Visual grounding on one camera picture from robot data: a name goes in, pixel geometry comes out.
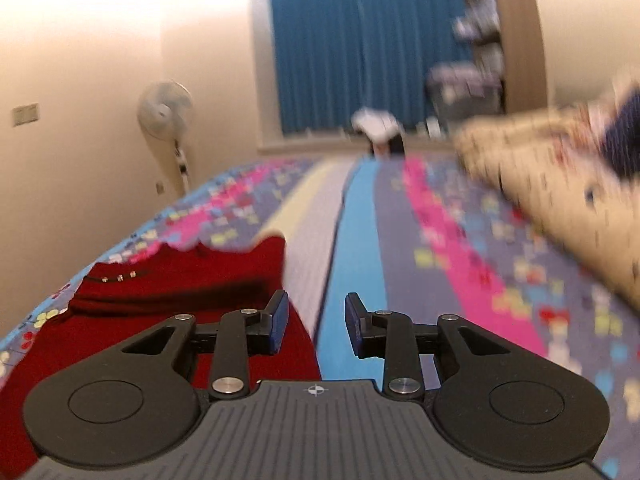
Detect dark blue cloth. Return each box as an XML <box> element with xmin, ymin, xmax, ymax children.
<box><xmin>597</xmin><ymin>87</ymin><xmax>640</xmax><ymax>181</ymax></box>

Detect dark chair with clothes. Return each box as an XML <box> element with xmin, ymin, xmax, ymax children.
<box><xmin>370</xmin><ymin>132</ymin><xmax>406</xmax><ymax>157</ymax></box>

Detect floral striped bed blanket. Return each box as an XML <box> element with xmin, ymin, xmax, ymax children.
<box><xmin>0</xmin><ymin>152</ymin><xmax>640</xmax><ymax>480</ymax></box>

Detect white standing fan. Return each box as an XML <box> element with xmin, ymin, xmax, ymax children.
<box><xmin>137</xmin><ymin>80</ymin><xmax>194</xmax><ymax>196</ymax></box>

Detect white cloth pile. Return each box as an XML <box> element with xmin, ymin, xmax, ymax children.
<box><xmin>351</xmin><ymin>107</ymin><xmax>403</xmax><ymax>141</ymax></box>

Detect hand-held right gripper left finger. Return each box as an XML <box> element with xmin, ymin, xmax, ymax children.
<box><xmin>120</xmin><ymin>290</ymin><xmax>291</xmax><ymax>401</ymax></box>

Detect red knit sweater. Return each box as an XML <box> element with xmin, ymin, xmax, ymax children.
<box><xmin>0</xmin><ymin>236</ymin><xmax>323</xmax><ymax>478</ymax></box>

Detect blue curtain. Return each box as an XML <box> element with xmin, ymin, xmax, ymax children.
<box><xmin>268</xmin><ymin>0</ymin><xmax>473</xmax><ymax>136</ymax></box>

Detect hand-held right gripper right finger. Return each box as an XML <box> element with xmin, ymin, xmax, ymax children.
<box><xmin>344</xmin><ymin>292</ymin><xmax>521</xmax><ymax>403</ymax></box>

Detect wooden shelf unit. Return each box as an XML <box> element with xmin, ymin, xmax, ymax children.
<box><xmin>452</xmin><ymin>0</ymin><xmax>546</xmax><ymax>113</ymax></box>

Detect clear plastic storage box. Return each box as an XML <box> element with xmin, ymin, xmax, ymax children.
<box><xmin>427</xmin><ymin>62</ymin><xmax>503</xmax><ymax>128</ymax></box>

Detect cream star-print quilt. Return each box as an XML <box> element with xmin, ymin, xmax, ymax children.
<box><xmin>452</xmin><ymin>67</ymin><xmax>640</xmax><ymax>306</ymax></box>

